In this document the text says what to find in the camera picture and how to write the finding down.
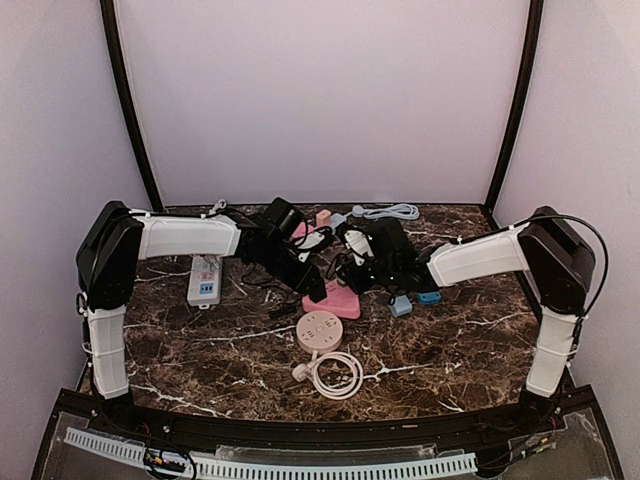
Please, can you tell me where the pink triangular power socket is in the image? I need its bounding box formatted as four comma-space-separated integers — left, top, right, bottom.
302, 279, 361, 320

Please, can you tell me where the light blue plug adapter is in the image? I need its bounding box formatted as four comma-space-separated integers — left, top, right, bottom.
388, 295, 413, 317

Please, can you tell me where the pink round power socket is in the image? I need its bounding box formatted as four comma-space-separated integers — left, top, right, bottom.
296, 310, 344, 354

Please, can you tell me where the bright blue plug adapter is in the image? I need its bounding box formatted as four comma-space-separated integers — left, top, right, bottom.
416, 291, 442, 306

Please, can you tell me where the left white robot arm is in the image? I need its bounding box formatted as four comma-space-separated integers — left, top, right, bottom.
76, 198, 326, 436

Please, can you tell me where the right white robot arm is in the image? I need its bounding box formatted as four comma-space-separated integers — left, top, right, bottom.
336, 206, 603, 434

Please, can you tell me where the pink flat plug adapter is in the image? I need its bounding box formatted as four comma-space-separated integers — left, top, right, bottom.
291, 223, 315, 240

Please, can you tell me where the pink cube plug adapter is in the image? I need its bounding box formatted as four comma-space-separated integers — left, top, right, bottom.
315, 209, 332, 228

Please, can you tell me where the grey blue power strip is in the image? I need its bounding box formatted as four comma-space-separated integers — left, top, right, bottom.
330, 213, 349, 230

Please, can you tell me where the white power strip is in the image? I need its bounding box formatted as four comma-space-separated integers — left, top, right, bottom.
187, 255, 223, 310

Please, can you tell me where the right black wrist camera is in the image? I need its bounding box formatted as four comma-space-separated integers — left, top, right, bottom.
364, 218, 417, 268

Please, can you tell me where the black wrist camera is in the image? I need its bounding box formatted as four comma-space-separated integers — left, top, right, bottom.
262, 197, 304, 240
364, 218, 417, 268

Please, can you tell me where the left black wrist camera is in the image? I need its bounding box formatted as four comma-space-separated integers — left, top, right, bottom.
262, 197, 304, 240

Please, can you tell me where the white slotted cable duct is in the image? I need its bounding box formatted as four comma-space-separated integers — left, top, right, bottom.
64, 427, 477, 480

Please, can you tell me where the black front rail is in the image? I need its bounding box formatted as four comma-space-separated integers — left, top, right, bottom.
51, 387, 595, 452

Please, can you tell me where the left black frame post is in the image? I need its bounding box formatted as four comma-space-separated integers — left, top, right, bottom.
99, 0, 164, 211

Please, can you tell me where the black frame post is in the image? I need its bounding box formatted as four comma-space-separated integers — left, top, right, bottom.
484, 0, 544, 216
99, 0, 164, 211

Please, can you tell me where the right black frame post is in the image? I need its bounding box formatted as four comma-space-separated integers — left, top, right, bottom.
484, 0, 544, 216

